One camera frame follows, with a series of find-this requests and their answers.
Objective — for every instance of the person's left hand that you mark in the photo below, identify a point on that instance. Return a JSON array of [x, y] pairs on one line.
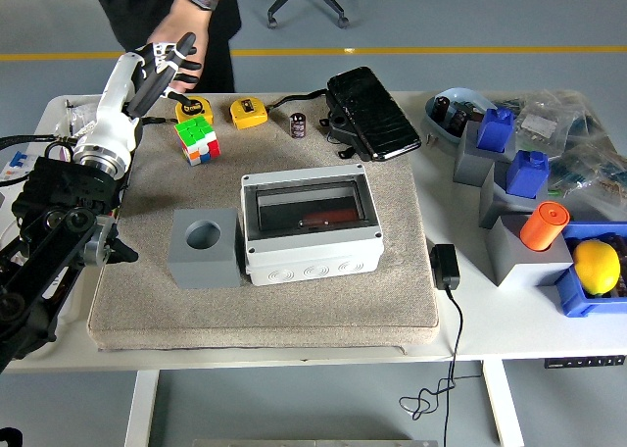
[[188, 20]]

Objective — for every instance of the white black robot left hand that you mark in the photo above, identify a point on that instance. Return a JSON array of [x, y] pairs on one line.
[[115, 109]]

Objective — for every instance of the grey junction box clear lid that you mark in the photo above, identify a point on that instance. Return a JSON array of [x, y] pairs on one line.
[[313, 270]]

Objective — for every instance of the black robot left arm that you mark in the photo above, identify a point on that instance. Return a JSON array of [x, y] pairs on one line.
[[49, 197]]

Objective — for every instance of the clear plastic bags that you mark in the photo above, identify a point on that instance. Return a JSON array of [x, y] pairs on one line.
[[81, 116]]

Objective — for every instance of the person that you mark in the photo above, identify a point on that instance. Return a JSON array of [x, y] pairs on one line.
[[127, 15]]

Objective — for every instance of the large colourful puzzle cube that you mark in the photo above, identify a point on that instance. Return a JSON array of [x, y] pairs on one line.
[[196, 138]]

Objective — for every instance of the round yellow tape measure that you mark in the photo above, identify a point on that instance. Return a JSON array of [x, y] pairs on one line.
[[202, 111]]

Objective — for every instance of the squarish yellow tape measure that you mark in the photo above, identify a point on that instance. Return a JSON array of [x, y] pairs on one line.
[[247, 114]]

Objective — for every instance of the small black capacitor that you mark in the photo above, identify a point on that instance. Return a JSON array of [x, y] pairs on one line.
[[298, 125]]

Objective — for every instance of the grey block with round hole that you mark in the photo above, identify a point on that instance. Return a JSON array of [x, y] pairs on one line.
[[206, 270], [514, 265]]

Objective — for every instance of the glossy black case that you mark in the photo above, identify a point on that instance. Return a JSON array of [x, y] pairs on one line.
[[372, 114]]

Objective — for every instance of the grey-brown mat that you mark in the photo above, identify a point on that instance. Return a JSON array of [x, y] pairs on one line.
[[294, 314]]

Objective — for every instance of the light blue bowl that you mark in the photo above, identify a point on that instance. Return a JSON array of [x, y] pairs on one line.
[[441, 126]]

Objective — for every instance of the white table leg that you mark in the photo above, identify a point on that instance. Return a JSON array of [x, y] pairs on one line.
[[142, 408], [504, 408]]

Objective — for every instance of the grey block holder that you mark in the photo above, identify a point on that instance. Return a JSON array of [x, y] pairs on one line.
[[470, 163], [495, 202]]

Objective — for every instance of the blue plastic block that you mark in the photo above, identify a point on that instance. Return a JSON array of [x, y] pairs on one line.
[[495, 128], [526, 172]]

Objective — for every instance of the black power adapter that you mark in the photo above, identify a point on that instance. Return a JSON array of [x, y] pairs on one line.
[[443, 265]]

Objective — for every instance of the clear bag of grey parts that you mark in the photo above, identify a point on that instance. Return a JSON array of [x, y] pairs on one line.
[[541, 121]]

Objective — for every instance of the clear bag of dark components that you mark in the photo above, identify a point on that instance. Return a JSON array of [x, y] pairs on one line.
[[593, 172]]

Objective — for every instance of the blue plastic bin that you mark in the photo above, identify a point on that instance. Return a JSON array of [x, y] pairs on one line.
[[573, 295]]

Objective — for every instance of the yellow lemon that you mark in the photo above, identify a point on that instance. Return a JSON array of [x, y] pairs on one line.
[[595, 268]]

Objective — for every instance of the black table control panel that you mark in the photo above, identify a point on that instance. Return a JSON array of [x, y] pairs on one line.
[[583, 362]]

